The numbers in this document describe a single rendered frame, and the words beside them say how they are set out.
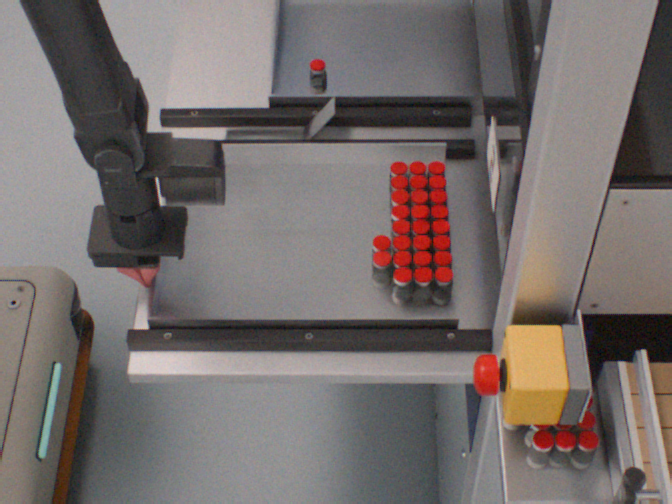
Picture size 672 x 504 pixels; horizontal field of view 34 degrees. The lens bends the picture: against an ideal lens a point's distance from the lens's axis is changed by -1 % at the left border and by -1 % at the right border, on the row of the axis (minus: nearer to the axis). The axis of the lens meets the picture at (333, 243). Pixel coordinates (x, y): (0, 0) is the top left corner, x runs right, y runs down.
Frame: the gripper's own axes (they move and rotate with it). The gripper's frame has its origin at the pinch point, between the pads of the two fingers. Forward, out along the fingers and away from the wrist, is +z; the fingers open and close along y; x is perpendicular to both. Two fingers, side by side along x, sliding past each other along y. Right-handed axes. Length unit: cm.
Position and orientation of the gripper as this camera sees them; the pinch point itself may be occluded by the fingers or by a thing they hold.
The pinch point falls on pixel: (147, 278)
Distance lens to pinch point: 127.6
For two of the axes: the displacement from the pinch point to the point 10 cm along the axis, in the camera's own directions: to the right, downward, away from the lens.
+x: 0.1, -7.9, 6.1
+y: 10.0, 0.1, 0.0
